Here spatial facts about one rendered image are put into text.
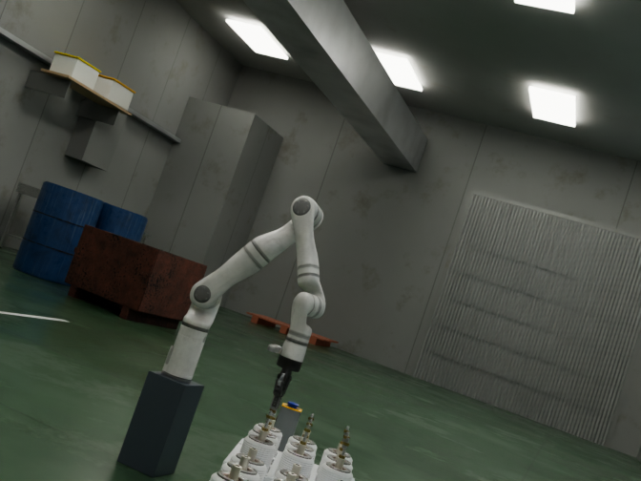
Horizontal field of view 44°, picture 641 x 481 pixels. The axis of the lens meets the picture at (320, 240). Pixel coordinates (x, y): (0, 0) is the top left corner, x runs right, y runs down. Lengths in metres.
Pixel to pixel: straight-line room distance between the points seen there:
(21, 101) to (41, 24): 0.98
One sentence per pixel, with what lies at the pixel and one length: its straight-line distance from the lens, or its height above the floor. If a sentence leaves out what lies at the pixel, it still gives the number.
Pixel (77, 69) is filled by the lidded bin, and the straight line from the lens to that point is 10.35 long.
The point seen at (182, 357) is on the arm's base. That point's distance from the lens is 2.61.
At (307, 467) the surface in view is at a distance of 2.36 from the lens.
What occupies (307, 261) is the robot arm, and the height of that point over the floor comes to 0.79.
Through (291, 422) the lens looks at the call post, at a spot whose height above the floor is 0.27.
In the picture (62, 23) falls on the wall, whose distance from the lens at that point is 11.07.
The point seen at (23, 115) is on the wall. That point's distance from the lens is 10.83.
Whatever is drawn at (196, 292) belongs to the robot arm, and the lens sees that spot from 2.59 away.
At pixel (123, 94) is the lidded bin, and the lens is 11.11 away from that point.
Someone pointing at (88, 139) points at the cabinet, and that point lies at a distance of 11.42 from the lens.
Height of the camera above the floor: 0.69
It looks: 4 degrees up
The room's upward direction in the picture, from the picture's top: 19 degrees clockwise
